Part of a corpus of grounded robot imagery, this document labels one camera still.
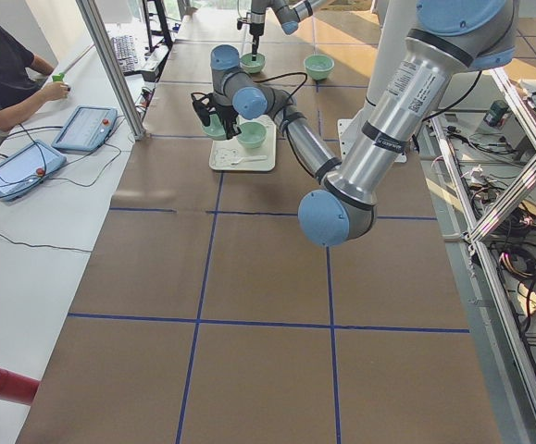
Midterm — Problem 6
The near blue teach pendant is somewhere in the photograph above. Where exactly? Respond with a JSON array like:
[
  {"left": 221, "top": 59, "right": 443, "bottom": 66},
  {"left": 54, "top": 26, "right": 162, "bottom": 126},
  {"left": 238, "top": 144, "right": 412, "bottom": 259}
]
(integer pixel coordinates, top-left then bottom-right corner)
[{"left": 0, "top": 140, "right": 67, "bottom": 201}]

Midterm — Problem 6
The seated person black shirt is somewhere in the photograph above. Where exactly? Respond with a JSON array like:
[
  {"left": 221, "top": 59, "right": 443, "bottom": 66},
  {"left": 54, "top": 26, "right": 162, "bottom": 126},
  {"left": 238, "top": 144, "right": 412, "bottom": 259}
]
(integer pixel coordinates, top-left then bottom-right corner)
[{"left": 0, "top": 26, "right": 70, "bottom": 131}]

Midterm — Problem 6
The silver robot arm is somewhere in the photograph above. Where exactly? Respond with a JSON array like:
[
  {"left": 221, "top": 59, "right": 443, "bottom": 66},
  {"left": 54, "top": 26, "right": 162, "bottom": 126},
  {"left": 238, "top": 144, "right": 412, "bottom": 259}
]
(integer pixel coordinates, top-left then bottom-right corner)
[
  {"left": 238, "top": 0, "right": 331, "bottom": 61},
  {"left": 209, "top": 1, "right": 519, "bottom": 246}
]

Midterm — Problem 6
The white plastic spoon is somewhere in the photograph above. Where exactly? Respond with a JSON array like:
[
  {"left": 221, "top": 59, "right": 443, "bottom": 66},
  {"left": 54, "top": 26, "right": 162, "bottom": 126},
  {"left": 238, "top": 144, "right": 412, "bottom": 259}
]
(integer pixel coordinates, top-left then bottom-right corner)
[{"left": 230, "top": 155, "right": 268, "bottom": 167}]

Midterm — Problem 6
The far blue teach pendant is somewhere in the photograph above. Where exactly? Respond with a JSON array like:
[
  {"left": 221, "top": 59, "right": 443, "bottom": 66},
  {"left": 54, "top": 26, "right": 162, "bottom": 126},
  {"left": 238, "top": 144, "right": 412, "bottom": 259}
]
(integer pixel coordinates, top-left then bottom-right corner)
[{"left": 51, "top": 105, "right": 118, "bottom": 153}]

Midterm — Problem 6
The cream bear tray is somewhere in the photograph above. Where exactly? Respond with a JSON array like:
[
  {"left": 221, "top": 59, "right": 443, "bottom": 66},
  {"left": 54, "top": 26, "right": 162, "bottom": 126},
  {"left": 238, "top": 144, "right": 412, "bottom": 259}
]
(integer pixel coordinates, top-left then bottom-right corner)
[{"left": 208, "top": 125, "right": 276, "bottom": 172}]

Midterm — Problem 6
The black keyboard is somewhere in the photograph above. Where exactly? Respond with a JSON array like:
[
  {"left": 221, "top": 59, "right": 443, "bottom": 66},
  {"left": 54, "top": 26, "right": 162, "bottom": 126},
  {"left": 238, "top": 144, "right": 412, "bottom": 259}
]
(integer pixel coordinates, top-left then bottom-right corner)
[{"left": 110, "top": 35, "right": 140, "bottom": 76}]

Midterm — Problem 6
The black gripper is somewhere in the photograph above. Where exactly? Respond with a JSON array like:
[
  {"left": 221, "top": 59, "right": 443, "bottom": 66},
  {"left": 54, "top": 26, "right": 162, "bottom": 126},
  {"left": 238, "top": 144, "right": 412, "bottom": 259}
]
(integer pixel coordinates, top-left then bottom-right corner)
[
  {"left": 214, "top": 104, "right": 242, "bottom": 140},
  {"left": 247, "top": 12, "right": 264, "bottom": 61}
]

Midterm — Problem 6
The aluminium frame post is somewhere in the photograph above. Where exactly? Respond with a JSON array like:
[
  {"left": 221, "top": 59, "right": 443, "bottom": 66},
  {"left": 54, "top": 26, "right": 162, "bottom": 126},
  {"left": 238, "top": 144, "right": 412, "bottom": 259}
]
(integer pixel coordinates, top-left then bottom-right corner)
[{"left": 76, "top": 0, "right": 146, "bottom": 141}]

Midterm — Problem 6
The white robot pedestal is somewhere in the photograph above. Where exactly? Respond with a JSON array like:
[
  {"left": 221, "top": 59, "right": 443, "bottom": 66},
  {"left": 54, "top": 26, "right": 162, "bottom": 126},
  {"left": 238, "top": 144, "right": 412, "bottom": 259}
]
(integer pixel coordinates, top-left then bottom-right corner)
[{"left": 336, "top": 0, "right": 430, "bottom": 163}]

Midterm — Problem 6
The green bowl on tray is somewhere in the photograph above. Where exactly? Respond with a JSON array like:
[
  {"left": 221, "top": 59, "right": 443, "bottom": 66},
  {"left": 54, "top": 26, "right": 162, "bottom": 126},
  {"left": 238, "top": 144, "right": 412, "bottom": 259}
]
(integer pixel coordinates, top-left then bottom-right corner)
[{"left": 236, "top": 121, "right": 267, "bottom": 149}]

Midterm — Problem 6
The green bowl with ice cubes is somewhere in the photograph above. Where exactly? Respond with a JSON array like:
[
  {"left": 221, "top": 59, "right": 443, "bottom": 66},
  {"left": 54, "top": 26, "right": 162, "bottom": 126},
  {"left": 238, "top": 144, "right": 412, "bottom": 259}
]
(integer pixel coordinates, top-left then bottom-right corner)
[{"left": 304, "top": 55, "right": 335, "bottom": 81}]

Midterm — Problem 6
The red fire extinguisher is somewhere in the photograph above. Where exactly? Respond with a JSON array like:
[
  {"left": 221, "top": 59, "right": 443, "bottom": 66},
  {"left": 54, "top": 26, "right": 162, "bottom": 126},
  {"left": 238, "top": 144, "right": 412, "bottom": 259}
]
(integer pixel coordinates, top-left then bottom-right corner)
[{"left": 0, "top": 368, "right": 40, "bottom": 405}]

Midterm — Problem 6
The blue teach pendant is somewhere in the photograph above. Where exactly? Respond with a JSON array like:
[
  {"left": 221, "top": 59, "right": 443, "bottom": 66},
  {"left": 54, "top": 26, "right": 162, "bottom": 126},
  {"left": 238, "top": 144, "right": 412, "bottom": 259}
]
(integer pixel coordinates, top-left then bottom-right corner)
[
  {"left": 0, "top": 140, "right": 67, "bottom": 201},
  {"left": 51, "top": 105, "right": 118, "bottom": 153}
]

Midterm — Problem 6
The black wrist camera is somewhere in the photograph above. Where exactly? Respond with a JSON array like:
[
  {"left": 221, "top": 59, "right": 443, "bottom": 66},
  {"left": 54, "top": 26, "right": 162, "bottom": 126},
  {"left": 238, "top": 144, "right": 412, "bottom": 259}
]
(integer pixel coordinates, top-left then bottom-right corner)
[{"left": 190, "top": 92, "right": 217, "bottom": 127}]

